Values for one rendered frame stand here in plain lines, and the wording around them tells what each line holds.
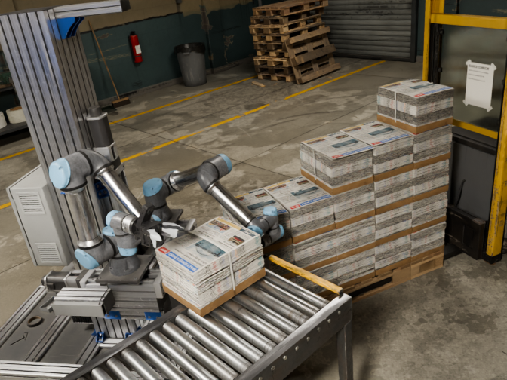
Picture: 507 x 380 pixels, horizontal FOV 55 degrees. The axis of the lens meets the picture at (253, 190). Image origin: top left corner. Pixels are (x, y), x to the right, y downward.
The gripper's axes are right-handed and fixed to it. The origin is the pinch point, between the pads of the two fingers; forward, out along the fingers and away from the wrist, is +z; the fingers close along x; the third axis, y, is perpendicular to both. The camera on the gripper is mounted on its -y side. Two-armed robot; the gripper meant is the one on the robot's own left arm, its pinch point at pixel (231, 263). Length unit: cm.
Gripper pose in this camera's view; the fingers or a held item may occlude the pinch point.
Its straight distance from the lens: 242.1
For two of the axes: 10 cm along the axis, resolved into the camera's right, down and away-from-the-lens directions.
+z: -7.2, 3.7, -5.8
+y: -1.1, -9.0, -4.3
